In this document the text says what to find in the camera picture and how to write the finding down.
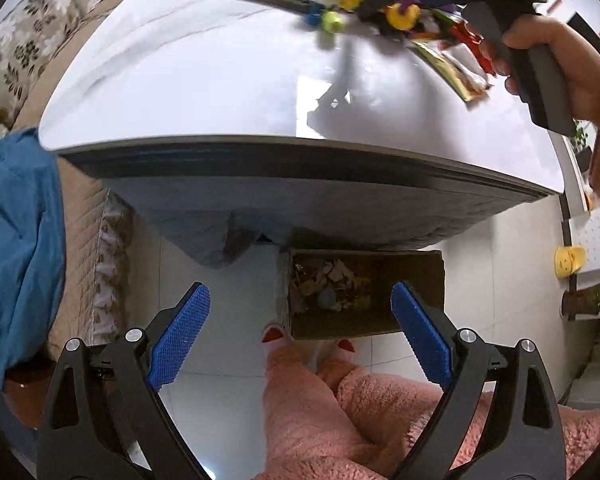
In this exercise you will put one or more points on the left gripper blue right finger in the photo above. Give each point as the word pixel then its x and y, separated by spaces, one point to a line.
pixel 429 333

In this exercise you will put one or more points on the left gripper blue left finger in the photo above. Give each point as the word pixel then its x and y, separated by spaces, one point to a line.
pixel 173 332

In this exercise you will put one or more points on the yellow snack bag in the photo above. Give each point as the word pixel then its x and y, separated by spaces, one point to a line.
pixel 456 65

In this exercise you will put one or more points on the cardboard trash box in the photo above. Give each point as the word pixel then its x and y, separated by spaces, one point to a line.
pixel 334 294

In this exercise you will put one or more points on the yellow duck toy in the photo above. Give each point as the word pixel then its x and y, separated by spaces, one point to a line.
pixel 403 17

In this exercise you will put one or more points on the pink fleece legs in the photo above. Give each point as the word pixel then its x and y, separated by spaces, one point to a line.
pixel 337 421

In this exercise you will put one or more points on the yellow smiley slipper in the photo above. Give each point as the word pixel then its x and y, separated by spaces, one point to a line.
pixel 568 260

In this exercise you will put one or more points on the blue cloth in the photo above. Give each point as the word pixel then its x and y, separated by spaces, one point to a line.
pixel 32 246

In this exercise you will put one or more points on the floral beige sofa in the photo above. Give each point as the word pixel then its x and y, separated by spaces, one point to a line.
pixel 38 41

